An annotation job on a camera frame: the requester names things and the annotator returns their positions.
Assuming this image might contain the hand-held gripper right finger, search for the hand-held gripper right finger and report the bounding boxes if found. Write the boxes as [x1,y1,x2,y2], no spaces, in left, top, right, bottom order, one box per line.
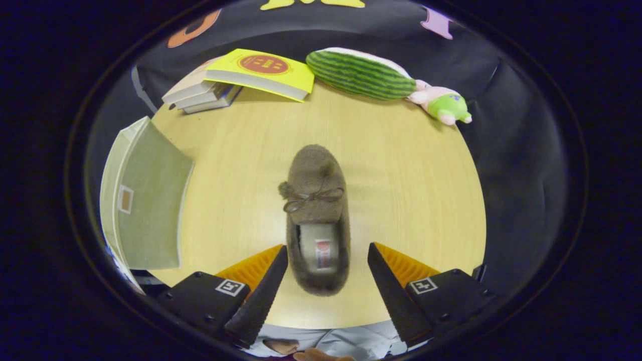
[367,242,497,347]

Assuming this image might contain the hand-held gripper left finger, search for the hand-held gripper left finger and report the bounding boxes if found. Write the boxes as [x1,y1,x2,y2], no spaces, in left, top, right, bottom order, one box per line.
[155,244,290,350]

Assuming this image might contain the brown fuzzy shoe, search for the brown fuzzy shoe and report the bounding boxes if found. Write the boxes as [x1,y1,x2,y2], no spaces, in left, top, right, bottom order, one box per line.
[278,144,352,296]

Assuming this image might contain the cream fabric storage box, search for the cream fabric storage box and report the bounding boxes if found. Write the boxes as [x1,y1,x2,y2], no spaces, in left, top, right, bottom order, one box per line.
[99,116,195,296]

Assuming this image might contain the person's light grey trousers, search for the person's light grey trousers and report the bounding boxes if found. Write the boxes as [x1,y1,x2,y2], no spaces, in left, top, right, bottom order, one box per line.
[248,321,432,360]

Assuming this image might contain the pink and green plush toy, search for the pink and green plush toy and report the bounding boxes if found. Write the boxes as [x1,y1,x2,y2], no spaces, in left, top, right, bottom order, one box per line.
[406,79,473,126]

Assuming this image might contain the thin white book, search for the thin white book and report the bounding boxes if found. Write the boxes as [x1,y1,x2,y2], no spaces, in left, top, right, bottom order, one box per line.
[173,83,236,110]

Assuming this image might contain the cream paperback book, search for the cream paperback book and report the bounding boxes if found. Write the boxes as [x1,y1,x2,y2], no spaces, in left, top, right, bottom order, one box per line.
[162,58,221,105]

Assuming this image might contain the watermelon slice plush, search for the watermelon slice plush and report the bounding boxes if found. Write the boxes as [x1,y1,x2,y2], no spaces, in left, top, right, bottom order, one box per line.
[306,47,417,101]

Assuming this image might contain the yellow book with red seal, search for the yellow book with red seal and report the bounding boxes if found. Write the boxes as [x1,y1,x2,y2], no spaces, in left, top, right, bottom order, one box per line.
[205,49,315,103]

